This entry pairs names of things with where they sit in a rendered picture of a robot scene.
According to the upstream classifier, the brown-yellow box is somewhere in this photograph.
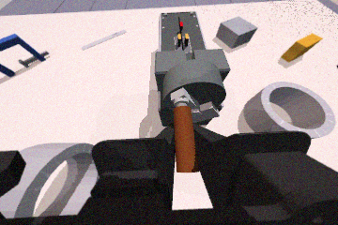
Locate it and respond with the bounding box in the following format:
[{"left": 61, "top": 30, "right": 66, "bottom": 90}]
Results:
[{"left": 281, "top": 33, "right": 322, "bottom": 63}]

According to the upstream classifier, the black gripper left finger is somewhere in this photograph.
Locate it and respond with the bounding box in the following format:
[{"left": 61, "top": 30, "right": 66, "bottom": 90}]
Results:
[{"left": 92, "top": 123, "right": 176, "bottom": 210}]

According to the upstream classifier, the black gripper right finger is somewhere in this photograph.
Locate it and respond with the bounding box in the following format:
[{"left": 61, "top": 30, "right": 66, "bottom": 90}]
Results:
[{"left": 193, "top": 123, "right": 311, "bottom": 207}]

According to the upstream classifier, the grey hollow cylinder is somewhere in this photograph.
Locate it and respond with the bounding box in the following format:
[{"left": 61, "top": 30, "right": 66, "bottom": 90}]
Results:
[
  {"left": 0, "top": 142, "right": 100, "bottom": 218},
  {"left": 243, "top": 82, "right": 336, "bottom": 139}
]

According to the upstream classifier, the grey flat bar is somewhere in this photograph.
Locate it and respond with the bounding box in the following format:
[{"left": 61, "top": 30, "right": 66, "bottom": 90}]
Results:
[{"left": 81, "top": 29, "right": 127, "bottom": 51}]

